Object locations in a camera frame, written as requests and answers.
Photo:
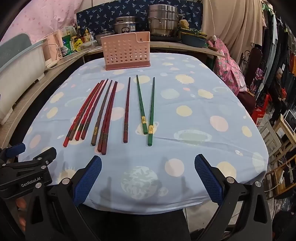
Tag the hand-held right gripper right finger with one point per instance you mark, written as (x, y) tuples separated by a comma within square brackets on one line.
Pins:
[(208, 178)]

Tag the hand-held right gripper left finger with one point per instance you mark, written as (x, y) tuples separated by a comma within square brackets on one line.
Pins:
[(87, 180)]

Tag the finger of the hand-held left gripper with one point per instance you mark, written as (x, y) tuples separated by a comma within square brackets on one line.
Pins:
[(15, 148), (46, 155)]

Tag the red black chopstick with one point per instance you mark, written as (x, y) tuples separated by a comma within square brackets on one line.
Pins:
[(90, 111), (81, 114)]

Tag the chopsticks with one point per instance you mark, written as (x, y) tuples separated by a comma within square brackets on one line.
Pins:
[(85, 111)]

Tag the dark red chopstick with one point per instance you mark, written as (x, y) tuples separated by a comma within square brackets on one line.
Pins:
[(94, 111), (110, 115), (107, 115), (127, 111)]

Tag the grey brown chopstick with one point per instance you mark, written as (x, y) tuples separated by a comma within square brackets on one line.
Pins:
[(103, 111)]

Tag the green chopstick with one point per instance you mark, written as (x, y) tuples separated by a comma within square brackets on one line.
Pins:
[(152, 111), (141, 104)]

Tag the pink perforated chopstick holder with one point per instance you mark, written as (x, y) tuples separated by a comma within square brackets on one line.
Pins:
[(124, 53)]

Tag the person's left hand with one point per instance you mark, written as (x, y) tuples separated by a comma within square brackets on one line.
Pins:
[(20, 204)]

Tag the blue dotted tablecloth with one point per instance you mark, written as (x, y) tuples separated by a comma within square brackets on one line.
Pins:
[(185, 139)]

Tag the white tub with teal rim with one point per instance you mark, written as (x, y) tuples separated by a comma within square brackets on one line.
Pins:
[(18, 76)]

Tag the maroon cushion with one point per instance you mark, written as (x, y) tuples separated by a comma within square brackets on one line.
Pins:
[(247, 99)]

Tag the wooden crate furniture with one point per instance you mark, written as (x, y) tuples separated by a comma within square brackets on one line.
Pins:
[(284, 129)]

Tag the pink electric kettle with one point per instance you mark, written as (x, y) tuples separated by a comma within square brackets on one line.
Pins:
[(53, 46)]

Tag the pink floral garment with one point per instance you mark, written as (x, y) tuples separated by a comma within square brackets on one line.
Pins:
[(225, 67)]

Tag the yellow packet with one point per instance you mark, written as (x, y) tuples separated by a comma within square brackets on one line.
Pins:
[(78, 44)]

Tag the clear food container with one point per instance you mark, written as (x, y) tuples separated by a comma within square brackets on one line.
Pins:
[(89, 44)]

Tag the yellow oil bottle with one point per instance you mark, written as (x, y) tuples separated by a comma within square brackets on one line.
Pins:
[(86, 36)]

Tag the dark sauce bottle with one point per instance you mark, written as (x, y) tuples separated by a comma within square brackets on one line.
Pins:
[(79, 32)]

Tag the dark metal chair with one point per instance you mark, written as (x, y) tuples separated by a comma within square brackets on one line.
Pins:
[(254, 55)]

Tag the glass lid pot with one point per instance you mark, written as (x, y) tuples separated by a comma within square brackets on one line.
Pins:
[(104, 37)]

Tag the pink floral cloth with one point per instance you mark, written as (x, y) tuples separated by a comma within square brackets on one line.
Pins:
[(41, 16)]

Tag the blue basin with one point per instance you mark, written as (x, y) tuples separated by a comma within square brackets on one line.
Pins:
[(193, 41)]

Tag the row of hanging clothes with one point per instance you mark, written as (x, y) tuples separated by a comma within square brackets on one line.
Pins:
[(275, 46)]

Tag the silver rice cooker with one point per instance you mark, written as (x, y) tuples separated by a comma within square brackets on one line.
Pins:
[(124, 26)]

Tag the dark blue printed cloth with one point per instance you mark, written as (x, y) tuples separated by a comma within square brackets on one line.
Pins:
[(101, 14)]

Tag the beige curtain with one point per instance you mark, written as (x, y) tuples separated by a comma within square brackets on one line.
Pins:
[(233, 27)]

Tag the brown ginger root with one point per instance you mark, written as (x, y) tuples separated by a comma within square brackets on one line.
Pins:
[(184, 23)]

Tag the steel steamer pot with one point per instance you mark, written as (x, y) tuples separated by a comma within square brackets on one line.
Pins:
[(161, 20)]

